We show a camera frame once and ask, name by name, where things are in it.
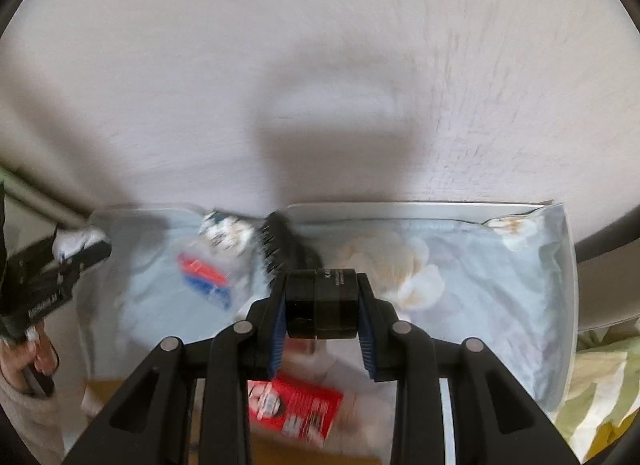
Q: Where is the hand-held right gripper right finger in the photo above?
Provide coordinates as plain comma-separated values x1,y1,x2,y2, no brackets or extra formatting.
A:
354,272,582,465

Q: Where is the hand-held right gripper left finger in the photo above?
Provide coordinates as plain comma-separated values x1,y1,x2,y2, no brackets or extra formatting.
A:
62,272,292,465

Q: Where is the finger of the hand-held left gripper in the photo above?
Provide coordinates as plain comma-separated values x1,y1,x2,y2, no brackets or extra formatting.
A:
52,237,113,278

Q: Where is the cardboard box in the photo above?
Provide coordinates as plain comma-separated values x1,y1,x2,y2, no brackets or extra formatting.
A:
84,379,382,465

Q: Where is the person's left forearm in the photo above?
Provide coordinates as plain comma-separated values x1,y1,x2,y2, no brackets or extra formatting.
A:
0,372,67,465

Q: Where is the person's left hand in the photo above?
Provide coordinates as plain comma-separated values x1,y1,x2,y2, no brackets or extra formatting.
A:
0,322,60,396

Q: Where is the black hair claw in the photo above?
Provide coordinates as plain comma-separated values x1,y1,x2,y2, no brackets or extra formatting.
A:
260,212,322,292

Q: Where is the white door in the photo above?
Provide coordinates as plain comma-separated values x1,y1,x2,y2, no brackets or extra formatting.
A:
0,160,93,232

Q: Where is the red snack box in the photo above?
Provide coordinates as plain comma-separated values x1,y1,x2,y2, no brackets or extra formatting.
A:
247,372,346,444

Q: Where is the red and blue packet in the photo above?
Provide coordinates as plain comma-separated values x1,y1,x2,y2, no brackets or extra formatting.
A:
177,252,234,309

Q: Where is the panda print sock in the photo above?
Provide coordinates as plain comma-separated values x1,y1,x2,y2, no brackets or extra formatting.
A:
197,212,252,257

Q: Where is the green floral blanket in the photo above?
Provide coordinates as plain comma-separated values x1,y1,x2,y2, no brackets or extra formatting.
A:
554,327,640,465

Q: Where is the grey cushion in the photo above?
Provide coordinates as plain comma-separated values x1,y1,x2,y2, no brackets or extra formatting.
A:
574,215,640,332

